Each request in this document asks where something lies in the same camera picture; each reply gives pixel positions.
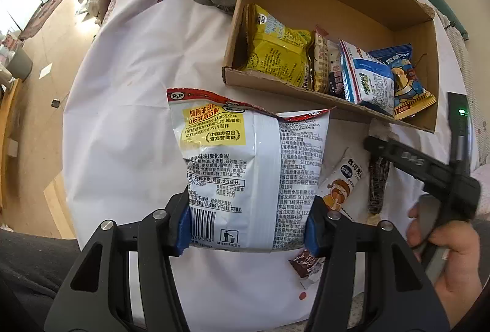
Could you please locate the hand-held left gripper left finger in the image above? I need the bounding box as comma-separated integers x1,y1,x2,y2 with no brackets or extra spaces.
44,192,192,332

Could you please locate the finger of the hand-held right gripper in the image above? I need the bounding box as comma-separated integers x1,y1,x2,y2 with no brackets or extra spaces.
363,136,442,184

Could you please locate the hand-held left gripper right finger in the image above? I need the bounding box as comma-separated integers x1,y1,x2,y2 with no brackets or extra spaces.
304,196,450,332

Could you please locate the dark chocolate bar packet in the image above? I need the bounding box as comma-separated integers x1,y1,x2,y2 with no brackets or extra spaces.
367,120,392,226

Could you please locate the blue cartoon tiger snack packet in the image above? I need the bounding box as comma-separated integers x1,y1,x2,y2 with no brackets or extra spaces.
369,44,437,121

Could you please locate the blue and white snack packet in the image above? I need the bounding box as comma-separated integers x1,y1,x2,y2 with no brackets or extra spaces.
339,39,396,116

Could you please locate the white snack bag red edge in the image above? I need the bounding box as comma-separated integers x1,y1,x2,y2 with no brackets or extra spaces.
166,88,335,254

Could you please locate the red and white snack packet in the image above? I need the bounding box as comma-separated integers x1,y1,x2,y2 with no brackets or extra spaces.
327,39,347,99

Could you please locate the brown and gold snack packet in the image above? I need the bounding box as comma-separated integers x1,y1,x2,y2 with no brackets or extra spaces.
309,25,330,93

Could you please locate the yellow snack packet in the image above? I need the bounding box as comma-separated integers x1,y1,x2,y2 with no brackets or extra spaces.
240,4,312,90

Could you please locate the person's right hand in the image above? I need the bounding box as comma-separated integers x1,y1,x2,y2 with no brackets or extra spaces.
406,204,484,317

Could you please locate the dark red small snack packet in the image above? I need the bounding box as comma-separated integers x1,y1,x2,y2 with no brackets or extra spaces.
288,248,326,290

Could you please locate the long white snack packet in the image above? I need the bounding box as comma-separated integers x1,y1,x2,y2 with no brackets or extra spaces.
318,147,370,222

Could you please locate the white bed sheet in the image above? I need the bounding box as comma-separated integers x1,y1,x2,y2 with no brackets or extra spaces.
63,0,479,332

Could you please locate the person's grey pants leg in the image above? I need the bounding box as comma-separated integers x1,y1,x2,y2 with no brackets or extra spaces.
0,229,83,332

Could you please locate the wooden furniture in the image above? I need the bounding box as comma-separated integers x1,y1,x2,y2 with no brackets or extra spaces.
0,77,24,210

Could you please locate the grey trash bin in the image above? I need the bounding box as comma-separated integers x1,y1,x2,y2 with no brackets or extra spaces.
6,45,33,82

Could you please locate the patterned floor rug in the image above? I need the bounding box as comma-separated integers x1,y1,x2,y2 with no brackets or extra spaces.
19,0,75,40

